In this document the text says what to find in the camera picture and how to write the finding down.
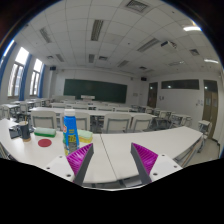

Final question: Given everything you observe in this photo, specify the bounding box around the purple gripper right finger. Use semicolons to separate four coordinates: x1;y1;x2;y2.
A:
131;143;158;185

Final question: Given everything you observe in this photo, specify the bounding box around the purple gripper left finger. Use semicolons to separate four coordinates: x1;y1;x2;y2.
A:
67;143;94;186

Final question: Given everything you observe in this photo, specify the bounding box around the yellow green sponge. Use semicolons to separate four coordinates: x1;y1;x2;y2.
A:
78;129;93;143

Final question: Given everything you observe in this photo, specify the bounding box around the blue plastic bottle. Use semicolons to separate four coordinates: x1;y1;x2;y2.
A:
63;109;79;155

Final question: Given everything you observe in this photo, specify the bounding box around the white chair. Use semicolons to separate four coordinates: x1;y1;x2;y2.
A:
60;112;90;131
102;113;131;133
31;111;57;129
130;114;152;133

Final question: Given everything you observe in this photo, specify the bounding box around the red round coaster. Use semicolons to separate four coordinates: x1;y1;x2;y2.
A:
38;139;52;148

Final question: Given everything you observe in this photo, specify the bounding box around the dark cup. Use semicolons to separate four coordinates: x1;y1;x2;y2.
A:
19;121;31;142

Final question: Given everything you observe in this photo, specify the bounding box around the black phone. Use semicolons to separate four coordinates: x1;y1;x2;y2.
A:
9;126;21;139

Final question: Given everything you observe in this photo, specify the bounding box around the green chalkboard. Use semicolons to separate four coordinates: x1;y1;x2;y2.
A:
64;79;127;103

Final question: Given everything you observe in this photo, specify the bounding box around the wooden door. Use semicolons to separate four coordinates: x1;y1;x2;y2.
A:
202;80;218;138

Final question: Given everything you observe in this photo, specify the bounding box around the ceiling projector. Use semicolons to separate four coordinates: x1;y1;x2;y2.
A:
161;41;177;51

